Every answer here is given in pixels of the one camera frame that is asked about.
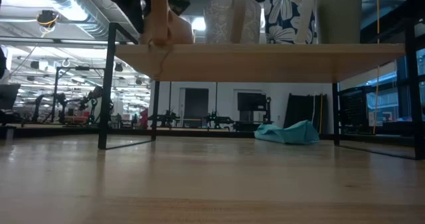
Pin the background black robot arm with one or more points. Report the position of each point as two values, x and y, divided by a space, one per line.
166 119
217 120

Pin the grey patterned mug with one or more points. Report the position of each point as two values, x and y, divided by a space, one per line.
219 24

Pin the olive green mug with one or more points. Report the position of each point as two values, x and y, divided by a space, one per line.
338 18

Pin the black leaning panels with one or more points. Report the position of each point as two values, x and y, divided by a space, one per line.
299 111

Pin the black perforated rack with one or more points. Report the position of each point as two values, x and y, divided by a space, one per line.
353 107

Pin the black monitor on stand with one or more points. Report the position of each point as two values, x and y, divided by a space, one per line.
251 101

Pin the wooden shelf with black legs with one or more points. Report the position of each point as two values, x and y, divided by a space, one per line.
249 61

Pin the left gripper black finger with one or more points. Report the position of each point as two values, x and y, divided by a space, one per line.
180 3
133 1

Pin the ceiling dome camera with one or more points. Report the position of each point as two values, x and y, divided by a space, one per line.
47 18

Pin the turquoise cloth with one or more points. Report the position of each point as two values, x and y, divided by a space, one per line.
292 134

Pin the blue white floral mug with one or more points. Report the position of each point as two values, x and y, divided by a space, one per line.
282 14

